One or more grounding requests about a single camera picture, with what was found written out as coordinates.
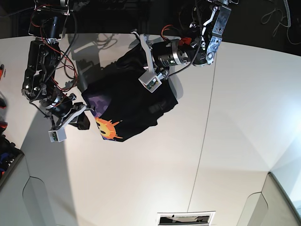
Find red and black tool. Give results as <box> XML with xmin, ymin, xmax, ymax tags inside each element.
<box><xmin>0</xmin><ymin>64</ymin><xmax>6</xmax><ymax>80</ymax></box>

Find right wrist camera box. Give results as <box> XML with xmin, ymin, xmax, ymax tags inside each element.
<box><xmin>48</xmin><ymin>128</ymin><xmax>66</xmax><ymax>142</ymax></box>

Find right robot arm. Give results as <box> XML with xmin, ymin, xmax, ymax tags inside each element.
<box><xmin>22</xmin><ymin>0</ymin><xmax>90</xmax><ymax>130</ymax></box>

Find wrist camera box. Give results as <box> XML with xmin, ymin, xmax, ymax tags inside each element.
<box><xmin>139</xmin><ymin>71</ymin><xmax>162</xmax><ymax>93</ymax></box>
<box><xmin>48</xmin><ymin>128</ymin><xmax>66</xmax><ymax>142</ymax></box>

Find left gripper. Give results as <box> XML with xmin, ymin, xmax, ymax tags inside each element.
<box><xmin>130</xmin><ymin>30</ymin><xmax>188</xmax><ymax>73</ymax></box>

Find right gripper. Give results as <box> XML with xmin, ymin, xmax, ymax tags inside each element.
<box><xmin>44</xmin><ymin>94</ymin><xmax>90</xmax><ymax>130</ymax></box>

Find white label card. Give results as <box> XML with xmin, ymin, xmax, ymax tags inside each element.
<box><xmin>156</xmin><ymin>211</ymin><xmax>216</xmax><ymax>226</ymax></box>

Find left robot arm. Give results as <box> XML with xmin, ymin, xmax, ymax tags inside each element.
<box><xmin>127</xmin><ymin>0</ymin><xmax>238</xmax><ymax>80</ymax></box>

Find grey base plate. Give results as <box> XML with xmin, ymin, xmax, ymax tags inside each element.
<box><xmin>237</xmin><ymin>172</ymin><xmax>301</xmax><ymax>226</ymax></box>
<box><xmin>0</xmin><ymin>155</ymin><xmax>56</xmax><ymax>226</ymax></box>

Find bin of colourful clothes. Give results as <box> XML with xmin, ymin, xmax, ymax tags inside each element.
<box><xmin>0</xmin><ymin>121</ymin><xmax>24</xmax><ymax>188</ymax></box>

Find black t-shirt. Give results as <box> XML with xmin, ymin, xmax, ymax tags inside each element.
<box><xmin>82</xmin><ymin>44</ymin><xmax>178</xmax><ymax>142</ymax></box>

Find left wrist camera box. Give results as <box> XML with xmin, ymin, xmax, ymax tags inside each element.
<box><xmin>139</xmin><ymin>71</ymin><xmax>162</xmax><ymax>93</ymax></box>

